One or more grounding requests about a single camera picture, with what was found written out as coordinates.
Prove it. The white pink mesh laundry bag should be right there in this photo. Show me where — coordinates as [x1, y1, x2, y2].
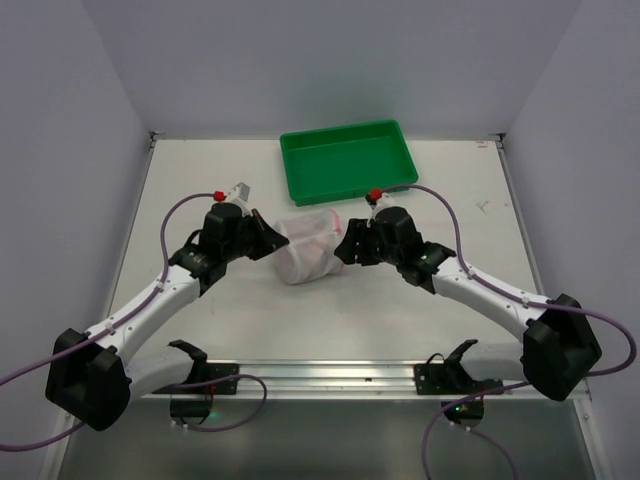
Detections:
[273, 209, 344, 285]

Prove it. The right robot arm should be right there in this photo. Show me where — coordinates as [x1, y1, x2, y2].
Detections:
[335, 207, 602, 401]

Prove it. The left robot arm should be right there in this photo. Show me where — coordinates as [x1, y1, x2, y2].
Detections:
[45, 202, 289, 431]

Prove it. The green plastic tray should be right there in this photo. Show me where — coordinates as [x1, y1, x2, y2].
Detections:
[279, 120, 419, 207]

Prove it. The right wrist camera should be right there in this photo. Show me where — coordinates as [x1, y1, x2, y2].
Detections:
[365, 188, 396, 222]

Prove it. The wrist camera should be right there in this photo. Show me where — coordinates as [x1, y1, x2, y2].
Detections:
[365, 188, 396, 222]
[226, 182, 250, 205]

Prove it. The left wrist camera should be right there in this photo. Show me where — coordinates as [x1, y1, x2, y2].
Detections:
[226, 182, 250, 205]

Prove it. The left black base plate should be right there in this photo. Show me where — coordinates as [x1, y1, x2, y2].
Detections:
[152, 340, 240, 396]

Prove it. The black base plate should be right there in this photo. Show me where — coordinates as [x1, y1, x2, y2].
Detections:
[413, 339, 503, 395]
[152, 340, 240, 396]

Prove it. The aluminium mounting rail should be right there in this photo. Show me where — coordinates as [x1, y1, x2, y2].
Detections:
[62, 359, 591, 401]

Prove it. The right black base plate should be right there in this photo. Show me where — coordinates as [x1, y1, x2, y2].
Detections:
[413, 339, 503, 395]

